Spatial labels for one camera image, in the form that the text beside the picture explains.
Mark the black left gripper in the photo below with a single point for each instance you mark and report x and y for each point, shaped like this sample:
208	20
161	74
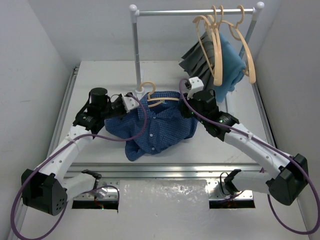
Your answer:
117	106

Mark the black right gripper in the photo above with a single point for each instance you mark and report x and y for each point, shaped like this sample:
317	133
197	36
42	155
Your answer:
183	106

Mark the blue plaid button shirt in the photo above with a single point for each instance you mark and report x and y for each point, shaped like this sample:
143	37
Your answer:
165	127

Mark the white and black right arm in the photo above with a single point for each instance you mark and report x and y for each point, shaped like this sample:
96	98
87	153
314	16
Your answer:
282	178

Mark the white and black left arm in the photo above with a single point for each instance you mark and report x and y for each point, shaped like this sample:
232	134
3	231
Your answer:
45	188

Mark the beige hanger with blue cloth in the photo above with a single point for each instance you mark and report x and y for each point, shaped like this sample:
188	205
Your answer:
218	68

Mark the beige hanger with grey cloth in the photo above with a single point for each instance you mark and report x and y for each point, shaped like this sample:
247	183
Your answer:
207	23

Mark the empty beige hanger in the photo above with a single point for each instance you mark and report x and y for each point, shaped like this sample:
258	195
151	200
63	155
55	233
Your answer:
249	70

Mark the grey pleated cloth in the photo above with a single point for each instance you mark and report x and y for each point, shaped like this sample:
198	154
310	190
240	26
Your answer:
194	62

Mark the light blue cloth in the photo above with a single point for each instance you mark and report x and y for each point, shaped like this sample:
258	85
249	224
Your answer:
232	69

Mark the white metal clothes rack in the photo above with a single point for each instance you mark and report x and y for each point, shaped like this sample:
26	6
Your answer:
135	13

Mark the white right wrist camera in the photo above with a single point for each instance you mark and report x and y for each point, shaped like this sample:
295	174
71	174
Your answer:
194	85

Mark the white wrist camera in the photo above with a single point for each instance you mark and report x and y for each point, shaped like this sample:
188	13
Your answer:
194	85
129	103

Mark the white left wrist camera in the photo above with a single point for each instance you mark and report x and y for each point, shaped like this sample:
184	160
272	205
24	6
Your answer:
129	103

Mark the aluminium right side rail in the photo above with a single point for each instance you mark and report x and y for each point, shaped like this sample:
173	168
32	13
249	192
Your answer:
271	140

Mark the aluminium left side rail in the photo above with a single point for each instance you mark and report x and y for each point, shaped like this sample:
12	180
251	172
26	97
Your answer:
21	210

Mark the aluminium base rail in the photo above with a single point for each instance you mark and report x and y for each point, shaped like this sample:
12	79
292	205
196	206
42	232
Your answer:
113	174

